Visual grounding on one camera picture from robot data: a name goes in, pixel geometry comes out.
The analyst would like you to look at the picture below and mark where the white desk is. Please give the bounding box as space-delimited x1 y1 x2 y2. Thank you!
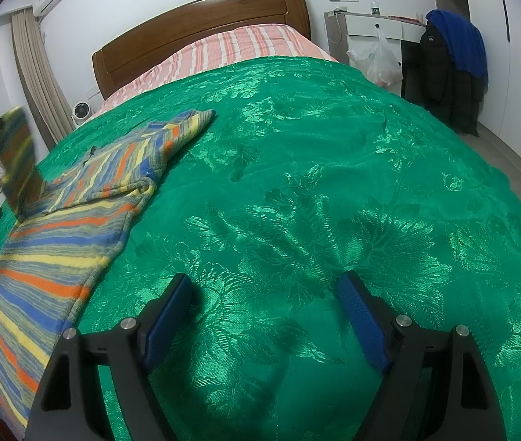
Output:
325 9 429 102

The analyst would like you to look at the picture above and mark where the wooden headboard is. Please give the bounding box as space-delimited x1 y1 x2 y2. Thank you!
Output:
92 0 313 101

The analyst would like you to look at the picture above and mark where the striped knit sweater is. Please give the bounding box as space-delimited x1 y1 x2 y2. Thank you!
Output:
0 105 218 441

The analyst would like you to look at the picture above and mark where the blue garment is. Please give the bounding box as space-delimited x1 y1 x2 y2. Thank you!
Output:
426 9 490 93

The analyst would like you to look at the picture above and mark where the green floral blanket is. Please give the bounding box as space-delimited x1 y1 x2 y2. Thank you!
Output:
0 55 521 441

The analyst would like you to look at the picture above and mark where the pink striped bed sheet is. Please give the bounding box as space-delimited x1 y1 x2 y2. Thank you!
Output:
90 24 340 120

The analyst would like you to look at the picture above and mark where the black jacket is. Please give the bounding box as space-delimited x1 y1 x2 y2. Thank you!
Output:
419 21 482 136

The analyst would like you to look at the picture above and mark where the white plastic bag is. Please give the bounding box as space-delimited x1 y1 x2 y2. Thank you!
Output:
347 25 403 88

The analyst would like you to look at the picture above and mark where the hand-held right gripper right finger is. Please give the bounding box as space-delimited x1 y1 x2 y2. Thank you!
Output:
338 270 507 441

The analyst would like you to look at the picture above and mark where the beige curtain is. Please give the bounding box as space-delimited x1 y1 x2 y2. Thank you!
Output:
11 7 74 152

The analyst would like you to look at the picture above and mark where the small white fan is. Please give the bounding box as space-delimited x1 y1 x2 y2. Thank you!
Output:
71 102 92 128

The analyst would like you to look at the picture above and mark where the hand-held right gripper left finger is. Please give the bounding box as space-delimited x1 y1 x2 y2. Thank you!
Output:
24 273 197 441

